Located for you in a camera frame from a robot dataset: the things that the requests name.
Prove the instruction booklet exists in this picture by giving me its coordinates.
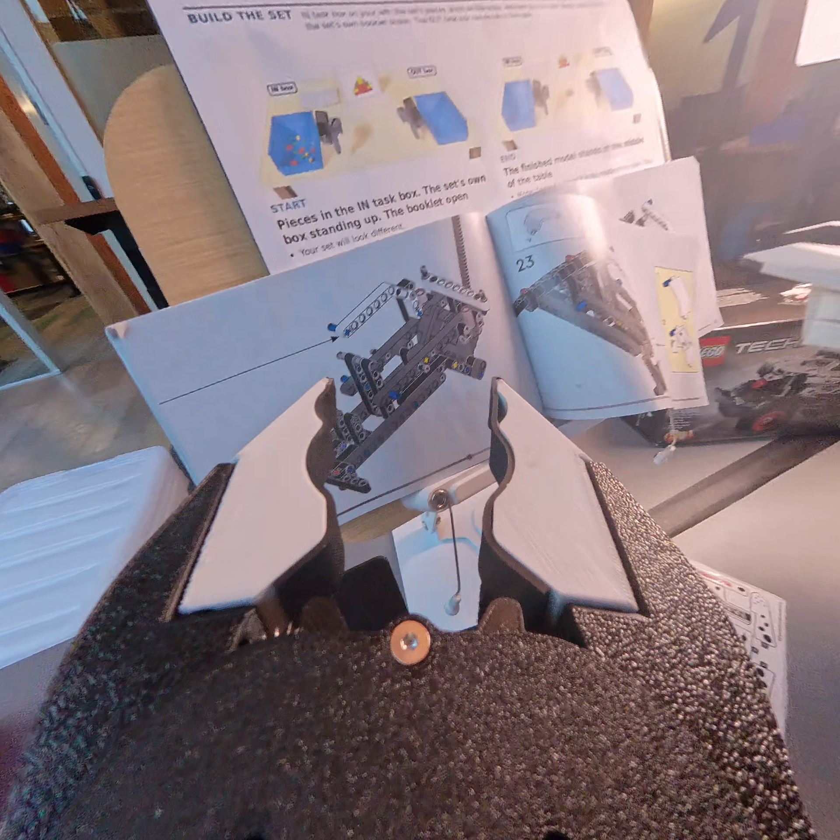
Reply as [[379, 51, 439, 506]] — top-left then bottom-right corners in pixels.
[[105, 158, 724, 529]]

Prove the white plastic storage box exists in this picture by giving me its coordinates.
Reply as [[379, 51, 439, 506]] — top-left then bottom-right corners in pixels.
[[0, 447, 193, 673]]

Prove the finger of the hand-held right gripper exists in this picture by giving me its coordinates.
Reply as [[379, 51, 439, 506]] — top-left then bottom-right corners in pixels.
[[742, 242, 840, 353]]

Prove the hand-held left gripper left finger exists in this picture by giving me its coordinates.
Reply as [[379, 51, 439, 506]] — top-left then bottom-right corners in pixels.
[[175, 378, 345, 618]]

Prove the wooden table with black legs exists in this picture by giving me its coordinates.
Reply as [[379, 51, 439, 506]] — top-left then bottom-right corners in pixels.
[[33, 195, 174, 311]]

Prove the black toy set box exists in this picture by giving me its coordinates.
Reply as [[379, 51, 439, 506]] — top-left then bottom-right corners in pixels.
[[621, 313, 840, 448]]

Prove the sticker sheet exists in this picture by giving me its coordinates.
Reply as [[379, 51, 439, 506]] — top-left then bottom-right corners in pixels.
[[688, 561, 790, 739]]

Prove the printed task sheet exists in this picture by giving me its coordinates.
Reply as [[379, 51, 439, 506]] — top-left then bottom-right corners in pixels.
[[147, 0, 673, 277]]

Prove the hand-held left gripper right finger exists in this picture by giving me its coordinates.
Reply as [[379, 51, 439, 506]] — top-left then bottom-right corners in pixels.
[[479, 378, 643, 618]]

